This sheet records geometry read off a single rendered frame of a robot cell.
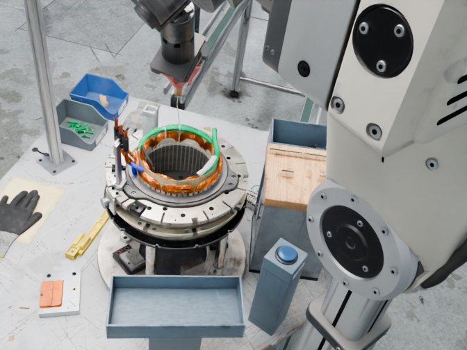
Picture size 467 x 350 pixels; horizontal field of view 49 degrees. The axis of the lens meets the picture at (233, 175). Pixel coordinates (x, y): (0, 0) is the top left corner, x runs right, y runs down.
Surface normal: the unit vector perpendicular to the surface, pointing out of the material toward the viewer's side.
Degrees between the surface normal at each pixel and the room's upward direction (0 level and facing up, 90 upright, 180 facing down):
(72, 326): 0
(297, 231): 90
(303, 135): 90
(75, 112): 87
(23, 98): 0
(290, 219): 90
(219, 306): 0
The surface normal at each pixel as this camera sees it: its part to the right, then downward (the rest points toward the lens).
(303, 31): -0.78, 0.36
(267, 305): -0.57, 0.51
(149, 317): 0.12, -0.72
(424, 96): 0.13, 0.69
